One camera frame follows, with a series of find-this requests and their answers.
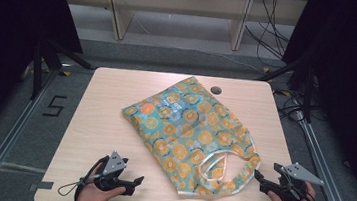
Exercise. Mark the dark round table grommet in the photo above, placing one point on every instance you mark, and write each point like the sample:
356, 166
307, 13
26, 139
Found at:
216, 90

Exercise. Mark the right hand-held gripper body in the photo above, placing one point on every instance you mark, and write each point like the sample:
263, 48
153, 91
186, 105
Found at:
291, 189

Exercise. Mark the black curtain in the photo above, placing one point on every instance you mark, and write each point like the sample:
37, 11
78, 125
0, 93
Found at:
4, 45
354, 99

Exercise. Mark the person's left hand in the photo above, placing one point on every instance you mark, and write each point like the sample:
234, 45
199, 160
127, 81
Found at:
94, 199

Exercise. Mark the yellow tape piece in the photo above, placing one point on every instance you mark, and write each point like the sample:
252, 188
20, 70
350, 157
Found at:
286, 92
266, 70
66, 73

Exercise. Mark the grey tape strip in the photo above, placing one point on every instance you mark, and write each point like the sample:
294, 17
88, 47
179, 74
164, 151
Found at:
44, 185

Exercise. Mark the black tape floor mark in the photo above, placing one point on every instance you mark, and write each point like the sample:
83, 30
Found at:
51, 113

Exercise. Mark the black metal stand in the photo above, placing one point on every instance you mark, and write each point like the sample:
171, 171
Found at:
37, 72
308, 94

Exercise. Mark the teal orange-print shopping bag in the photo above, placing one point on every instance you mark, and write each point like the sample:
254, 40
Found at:
190, 125

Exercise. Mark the aluminium floor rail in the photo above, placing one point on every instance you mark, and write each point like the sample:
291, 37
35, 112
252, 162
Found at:
326, 173
4, 142

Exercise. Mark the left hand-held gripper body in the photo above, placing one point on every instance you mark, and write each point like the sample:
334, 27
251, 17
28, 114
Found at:
113, 165

